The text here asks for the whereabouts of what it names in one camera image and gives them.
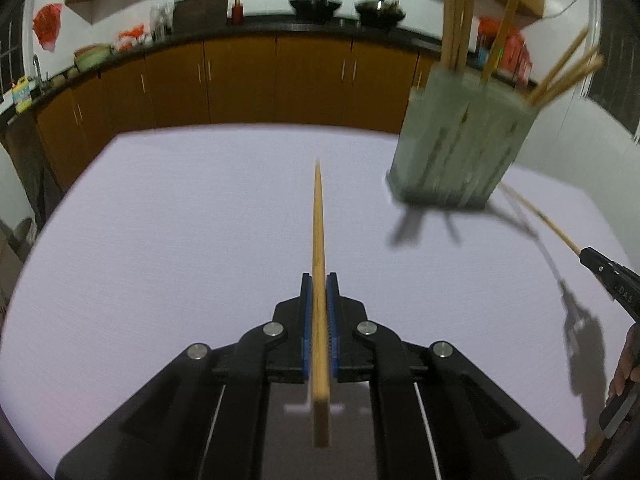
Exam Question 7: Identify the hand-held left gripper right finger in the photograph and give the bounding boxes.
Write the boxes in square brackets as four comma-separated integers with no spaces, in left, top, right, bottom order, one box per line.
[326,272,583,480]

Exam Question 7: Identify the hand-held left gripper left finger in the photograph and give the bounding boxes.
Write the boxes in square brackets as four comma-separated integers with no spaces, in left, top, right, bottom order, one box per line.
[55,272,314,480]

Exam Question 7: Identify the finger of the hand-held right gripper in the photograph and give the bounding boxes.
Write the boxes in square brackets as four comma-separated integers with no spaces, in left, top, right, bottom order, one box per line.
[578,245,640,322]

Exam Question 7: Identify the long wooden chopstick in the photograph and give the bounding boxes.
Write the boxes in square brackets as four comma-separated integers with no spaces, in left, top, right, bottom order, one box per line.
[499,182,584,257]
[309,157,332,449]

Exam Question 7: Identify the grey perforated utensil holder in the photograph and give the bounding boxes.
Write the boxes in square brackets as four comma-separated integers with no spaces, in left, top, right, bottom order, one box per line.
[385,62,540,210]

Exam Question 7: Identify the bundle of wooden chopsticks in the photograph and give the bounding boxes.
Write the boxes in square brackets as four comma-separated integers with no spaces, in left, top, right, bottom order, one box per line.
[439,0,606,107]

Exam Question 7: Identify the person's right hand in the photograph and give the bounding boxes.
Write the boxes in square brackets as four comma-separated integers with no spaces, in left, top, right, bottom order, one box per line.
[607,322,640,401]

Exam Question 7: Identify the dark window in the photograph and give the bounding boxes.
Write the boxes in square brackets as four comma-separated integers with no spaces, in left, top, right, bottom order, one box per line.
[584,0,640,137]

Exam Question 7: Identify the red packets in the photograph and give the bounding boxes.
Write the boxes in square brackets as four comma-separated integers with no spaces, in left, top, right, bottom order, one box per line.
[474,15,534,86]

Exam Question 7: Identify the brown lower kitchen cabinets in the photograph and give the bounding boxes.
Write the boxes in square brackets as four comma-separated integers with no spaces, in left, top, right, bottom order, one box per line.
[32,35,437,182]

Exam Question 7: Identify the black kitchen countertop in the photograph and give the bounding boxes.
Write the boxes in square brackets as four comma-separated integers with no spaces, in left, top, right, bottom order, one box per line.
[0,16,444,132]

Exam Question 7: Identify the dark stool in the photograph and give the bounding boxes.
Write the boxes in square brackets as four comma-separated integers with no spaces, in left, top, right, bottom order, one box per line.
[9,217,39,261]

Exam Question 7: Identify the black wok with lid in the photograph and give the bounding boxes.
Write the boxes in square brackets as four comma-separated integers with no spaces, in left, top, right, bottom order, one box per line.
[353,0,407,29]

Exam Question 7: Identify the dark cutting board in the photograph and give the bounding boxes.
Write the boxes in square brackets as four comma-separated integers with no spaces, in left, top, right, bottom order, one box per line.
[172,0,230,36]

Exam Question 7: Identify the clear plastic bag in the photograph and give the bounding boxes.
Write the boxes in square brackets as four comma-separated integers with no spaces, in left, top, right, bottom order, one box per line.
[149,2,174,41]

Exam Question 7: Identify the red and white bag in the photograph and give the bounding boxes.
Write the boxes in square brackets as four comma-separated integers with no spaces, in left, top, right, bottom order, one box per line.
[115,24,150,52]

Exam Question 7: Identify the green basin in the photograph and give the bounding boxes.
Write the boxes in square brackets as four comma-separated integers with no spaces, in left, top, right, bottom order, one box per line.
[73,43,114,72]

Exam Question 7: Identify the yellow detergent jug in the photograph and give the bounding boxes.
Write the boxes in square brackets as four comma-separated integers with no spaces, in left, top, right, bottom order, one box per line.
[10,75,34,114]

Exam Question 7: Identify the red hanging plastic bag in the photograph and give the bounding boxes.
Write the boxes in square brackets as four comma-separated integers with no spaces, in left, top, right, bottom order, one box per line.
[32,3,64,51]

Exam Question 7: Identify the barred window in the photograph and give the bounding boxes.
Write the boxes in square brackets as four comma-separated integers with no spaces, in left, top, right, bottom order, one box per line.
[0,25,24,102]

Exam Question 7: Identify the thin wall cable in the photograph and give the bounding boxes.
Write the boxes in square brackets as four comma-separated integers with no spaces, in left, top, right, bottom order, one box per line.
[542,0,591,21]

